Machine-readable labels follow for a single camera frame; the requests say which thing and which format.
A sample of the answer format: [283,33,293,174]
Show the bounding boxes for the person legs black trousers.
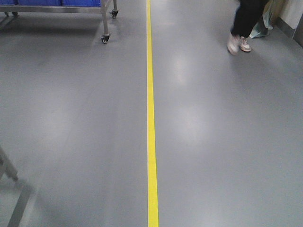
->
[227,0,268,55]

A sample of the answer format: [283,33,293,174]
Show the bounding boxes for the light green bag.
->
[250,3,273,39]

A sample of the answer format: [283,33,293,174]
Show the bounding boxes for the stainless steel trolley frame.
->
[0,0,119,44]

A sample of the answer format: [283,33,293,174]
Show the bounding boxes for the metal frame leg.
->
[0,148,18,182]

